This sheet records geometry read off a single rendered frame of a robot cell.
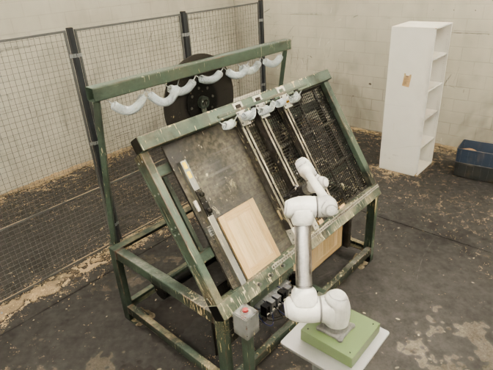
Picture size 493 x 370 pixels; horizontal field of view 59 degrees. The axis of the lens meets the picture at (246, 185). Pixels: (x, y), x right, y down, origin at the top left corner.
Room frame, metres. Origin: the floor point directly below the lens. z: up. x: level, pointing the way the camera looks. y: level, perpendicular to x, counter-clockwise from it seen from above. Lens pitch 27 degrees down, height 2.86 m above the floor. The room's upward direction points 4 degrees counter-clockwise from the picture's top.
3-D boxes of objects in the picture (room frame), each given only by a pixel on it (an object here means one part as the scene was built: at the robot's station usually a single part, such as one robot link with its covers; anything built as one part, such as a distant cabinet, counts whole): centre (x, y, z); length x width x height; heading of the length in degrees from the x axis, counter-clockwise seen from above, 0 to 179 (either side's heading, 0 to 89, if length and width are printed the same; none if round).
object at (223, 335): (3.42, -0.04, 0.41); 2.20 x 1.38 x 0.83; 136
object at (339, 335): (2.01, -0.51, 0.86); 0.22 x 0.18 x 0.06; 137
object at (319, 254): (3.36, -0.62, 0.53); 0.90 x 0.02 x 0.55; 136
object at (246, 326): (2.08, 0.06, 0.84); 0.12 x 0.12 x 0.18; 46
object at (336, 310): (2.00, -0.49, 1.00); 0.18 x 0.16 x 0.22; 87
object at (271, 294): (2.45, -0.20, 0.69); 0.50 x 0.14 x 0.24; 136
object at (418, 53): (6.03, -2.46, 1.03); 0.61 x 0.58 x 2.05; 137
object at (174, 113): (3.64, 0.33, 1.85); 0.80 x 0.06 x 0.80; 136
